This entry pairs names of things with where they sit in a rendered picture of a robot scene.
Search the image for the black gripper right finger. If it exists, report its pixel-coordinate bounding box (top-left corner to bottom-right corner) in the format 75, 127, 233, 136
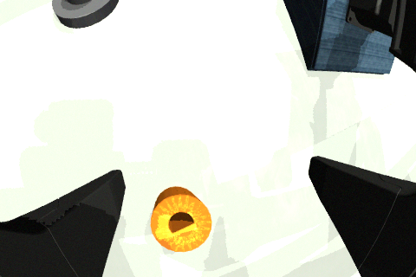
308, 156, 416, 277

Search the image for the orange knob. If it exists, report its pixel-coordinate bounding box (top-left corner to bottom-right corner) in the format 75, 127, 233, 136
150, 186, 211, 252

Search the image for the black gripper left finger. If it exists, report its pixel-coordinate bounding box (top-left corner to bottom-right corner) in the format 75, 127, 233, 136
0, 170, 126, 277

